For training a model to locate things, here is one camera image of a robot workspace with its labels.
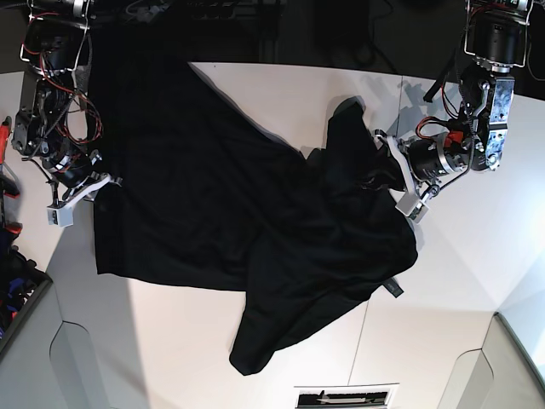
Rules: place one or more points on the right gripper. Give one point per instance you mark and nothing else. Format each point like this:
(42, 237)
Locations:
(75, 176)

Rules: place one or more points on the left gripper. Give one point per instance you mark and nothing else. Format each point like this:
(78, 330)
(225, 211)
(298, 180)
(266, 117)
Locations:
(415, 166)

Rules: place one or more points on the black printed t-shirt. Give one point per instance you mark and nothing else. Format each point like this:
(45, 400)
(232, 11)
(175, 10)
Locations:
(207, 200)

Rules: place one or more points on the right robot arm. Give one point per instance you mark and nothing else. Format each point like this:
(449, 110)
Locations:
(58, 126)

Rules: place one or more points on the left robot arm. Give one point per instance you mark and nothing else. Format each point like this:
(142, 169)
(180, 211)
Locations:
(476, 88)

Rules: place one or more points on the grey bin with clothes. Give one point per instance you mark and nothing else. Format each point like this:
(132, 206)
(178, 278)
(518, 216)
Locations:
(22, 287)

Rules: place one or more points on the white label card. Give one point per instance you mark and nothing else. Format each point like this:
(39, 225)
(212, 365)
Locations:
(358, 396)

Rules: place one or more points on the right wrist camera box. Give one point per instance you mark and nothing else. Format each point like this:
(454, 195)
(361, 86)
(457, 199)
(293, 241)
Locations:
(61, 217)

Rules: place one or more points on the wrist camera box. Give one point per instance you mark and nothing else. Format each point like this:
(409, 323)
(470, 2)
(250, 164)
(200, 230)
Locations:
(413, 207)
(61, 217)

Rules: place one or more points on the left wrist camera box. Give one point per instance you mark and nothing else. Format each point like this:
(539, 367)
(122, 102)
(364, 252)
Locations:
(413, 207)

